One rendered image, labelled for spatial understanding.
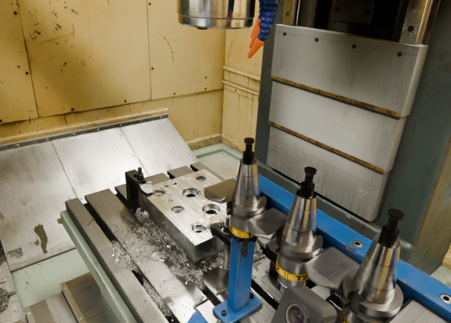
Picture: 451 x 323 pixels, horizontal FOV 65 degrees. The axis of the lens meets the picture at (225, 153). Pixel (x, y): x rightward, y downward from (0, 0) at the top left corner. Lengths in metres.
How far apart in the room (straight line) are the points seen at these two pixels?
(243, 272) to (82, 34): 1.29
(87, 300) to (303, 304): 0.83
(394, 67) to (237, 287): 0.65
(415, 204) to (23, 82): 1.49
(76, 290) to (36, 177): 0.64
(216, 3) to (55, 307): 0.88
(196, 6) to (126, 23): 1.10
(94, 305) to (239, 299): 0.45
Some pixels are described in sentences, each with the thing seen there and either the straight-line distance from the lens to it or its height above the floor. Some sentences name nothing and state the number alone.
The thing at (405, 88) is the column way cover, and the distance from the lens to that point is 1.00.
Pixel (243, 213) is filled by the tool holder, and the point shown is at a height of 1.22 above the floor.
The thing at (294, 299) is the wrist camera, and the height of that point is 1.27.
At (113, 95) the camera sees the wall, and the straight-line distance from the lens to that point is 1.82.
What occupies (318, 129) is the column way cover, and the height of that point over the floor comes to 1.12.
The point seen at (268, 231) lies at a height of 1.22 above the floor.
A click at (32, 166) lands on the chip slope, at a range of 1.70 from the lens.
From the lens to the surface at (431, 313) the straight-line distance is 0.48.
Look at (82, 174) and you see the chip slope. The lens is 1.66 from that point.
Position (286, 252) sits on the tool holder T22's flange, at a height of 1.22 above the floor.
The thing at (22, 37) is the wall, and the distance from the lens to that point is 1.68.
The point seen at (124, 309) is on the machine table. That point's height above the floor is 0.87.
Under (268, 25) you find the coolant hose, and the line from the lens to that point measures 0.63.
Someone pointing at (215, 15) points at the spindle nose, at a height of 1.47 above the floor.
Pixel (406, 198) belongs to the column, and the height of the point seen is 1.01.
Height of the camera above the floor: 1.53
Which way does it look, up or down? 25 degrees down
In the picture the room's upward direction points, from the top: 3 degrees clockwise
